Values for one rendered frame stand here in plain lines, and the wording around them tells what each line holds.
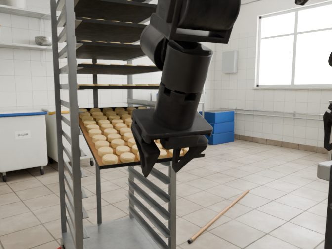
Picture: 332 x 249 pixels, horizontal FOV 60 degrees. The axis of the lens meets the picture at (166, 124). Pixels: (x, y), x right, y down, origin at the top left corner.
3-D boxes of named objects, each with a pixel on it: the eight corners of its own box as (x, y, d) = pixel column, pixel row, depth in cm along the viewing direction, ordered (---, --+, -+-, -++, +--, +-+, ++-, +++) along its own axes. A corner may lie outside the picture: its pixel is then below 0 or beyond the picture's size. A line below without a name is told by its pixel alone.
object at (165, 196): (171, 201, 140) (171, 195, 139) (165, 202, 139) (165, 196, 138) (128, 168, 197) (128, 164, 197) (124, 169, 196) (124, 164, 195)
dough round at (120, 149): (122, 148, 108) (122, 144, 107) (132, 153, 105) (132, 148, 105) (112, 152, 104) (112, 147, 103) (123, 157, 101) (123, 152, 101)
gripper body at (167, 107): (129, 120, 41) (137, 72, 38) (190, 116, 46) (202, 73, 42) (145, 147, 37) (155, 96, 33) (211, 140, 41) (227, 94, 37)
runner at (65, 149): (87, 177, 120) (87, 170, 120) (80, 178, 119) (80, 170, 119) (67, 147, 177) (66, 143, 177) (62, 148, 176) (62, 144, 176)
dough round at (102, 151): (105, 149, 105) (105, 145, 105) (115, 154, 103) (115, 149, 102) (95, 154, 101) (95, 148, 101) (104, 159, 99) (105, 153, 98)
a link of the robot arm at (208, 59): (182, 46, 31) (225, 49, 34) (158, 26, 36) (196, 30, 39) (169, 102, 35) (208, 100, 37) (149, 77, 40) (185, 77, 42)
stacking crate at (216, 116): (218, 119, 587) (218, 109, 584) (234, 120, 558) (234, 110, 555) (198, 121, 547) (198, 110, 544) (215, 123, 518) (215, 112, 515)
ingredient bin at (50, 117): (58, 173, 351) (55, 110, 342) (44, 163, 402) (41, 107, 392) (100, 166, 384) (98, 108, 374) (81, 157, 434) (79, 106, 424)
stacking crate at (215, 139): (218, 138, 591) (219, 129, 589) (234, 141, 560) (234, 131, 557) (197, 142, 555) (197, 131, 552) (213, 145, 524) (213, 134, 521)
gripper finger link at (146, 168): (124, 162, 46) (132, 111, 41) (164, 157, 49) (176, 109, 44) (138, 193, 41) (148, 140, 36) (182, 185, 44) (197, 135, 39)
